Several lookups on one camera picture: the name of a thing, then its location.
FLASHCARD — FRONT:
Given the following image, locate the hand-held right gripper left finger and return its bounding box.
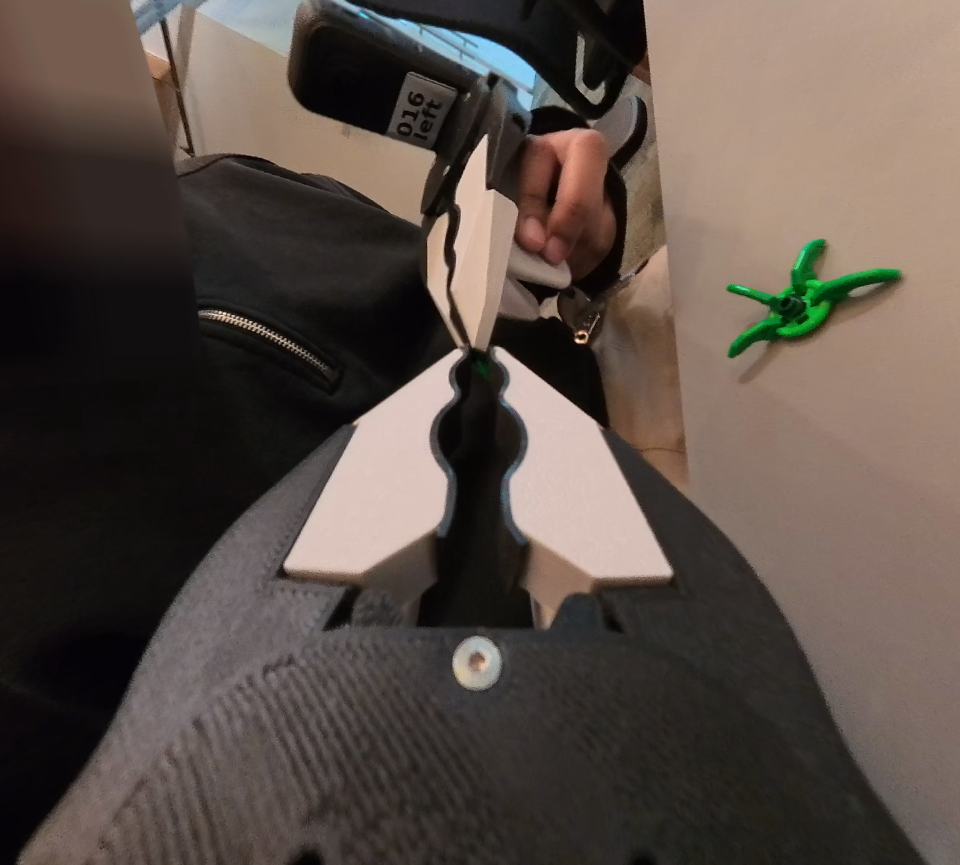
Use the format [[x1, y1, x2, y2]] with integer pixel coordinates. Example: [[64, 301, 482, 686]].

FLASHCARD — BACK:
[[282, 347, 477, 615]]

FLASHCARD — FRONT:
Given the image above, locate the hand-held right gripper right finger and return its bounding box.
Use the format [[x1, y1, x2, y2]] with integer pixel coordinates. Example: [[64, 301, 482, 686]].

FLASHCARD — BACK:
[[486, 346, 674, 631]]

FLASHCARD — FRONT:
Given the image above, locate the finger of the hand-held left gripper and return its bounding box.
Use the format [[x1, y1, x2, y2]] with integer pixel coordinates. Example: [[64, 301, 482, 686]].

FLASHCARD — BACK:
[[426, 208, 472, 351], [450, 139, 519, 352]]

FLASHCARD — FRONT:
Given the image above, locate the green wheel stem piece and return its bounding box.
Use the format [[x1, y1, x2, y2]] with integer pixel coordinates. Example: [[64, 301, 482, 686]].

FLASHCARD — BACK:
[[726, 238, 903, 360]]

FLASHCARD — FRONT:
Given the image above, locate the person's left hand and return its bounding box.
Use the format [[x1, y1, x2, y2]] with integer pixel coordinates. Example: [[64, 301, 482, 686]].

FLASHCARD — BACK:
[[516, 127, 625, 281]]

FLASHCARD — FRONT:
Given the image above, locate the black office chair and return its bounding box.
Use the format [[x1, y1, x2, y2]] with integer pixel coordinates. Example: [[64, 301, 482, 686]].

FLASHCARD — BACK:
[[343, 0, 652, 124]]

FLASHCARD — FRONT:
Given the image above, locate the person's black jacket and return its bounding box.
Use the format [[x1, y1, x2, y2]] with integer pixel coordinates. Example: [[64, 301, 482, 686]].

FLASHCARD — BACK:
[[0, 152, 610, 731]]

